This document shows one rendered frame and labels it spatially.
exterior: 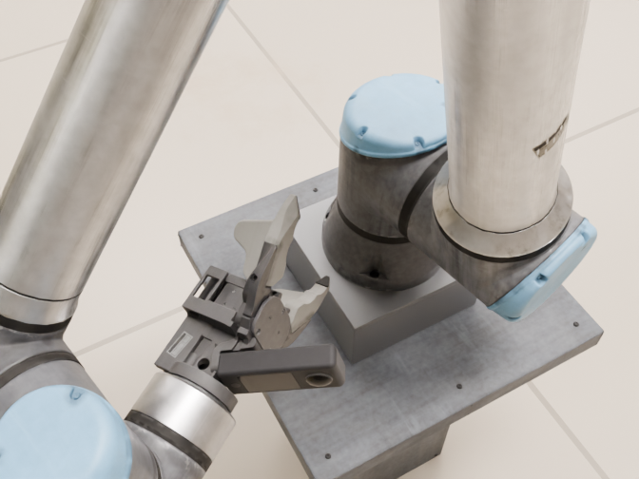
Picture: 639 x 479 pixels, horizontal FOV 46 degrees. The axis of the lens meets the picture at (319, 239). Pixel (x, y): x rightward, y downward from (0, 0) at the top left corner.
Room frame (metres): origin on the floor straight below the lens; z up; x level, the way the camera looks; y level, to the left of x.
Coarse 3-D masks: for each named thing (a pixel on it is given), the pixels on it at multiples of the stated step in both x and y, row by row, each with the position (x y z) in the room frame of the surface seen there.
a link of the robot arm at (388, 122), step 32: (352, 96) 0.72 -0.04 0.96; (384, 96) 0.71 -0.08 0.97; (416, 96) 0.71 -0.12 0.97; (352, 128) 0.66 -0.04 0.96; (384, 128) 0.65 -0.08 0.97; (416, 128) 0.65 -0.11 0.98; (352, 160) 0.65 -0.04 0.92; (384, 160) 0.62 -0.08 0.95; (416, 160) 0.62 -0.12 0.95; (352, 192) 0.65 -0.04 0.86; (384, 192) 0.61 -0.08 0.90; (416, 192) 0.59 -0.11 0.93; (384, 224) 0.62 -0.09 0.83
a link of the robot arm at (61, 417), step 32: (32, 384) 0.26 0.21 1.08; (64, 384) 0.26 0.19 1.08; (0, 416) 0.24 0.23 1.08; (32, 416) 0.23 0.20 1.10; (64, 416) 0.23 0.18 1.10; (96, 416) 0.23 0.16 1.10; (0, 448) 0.21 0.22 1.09; (32, 448) 0.21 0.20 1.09; (64, 448) 0.21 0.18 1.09; (96, 448) 0.21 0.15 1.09; (128, 448) 0.22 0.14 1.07
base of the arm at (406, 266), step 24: (336, 216) 0.68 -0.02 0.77; (336, 240) 0.66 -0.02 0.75; (360, 240) 0.63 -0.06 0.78; (384, 240) 0.62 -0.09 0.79; (408, 240) 0.62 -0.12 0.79; (336, 264) 0.64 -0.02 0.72; (360, 264) 0.62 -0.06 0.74; (384, 264) 0.61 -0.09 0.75; (408, 264) 0.62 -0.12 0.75; (432, 264) 0.63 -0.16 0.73; (384, 288) 0.60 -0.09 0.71; (408, 288) 0.61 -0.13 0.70
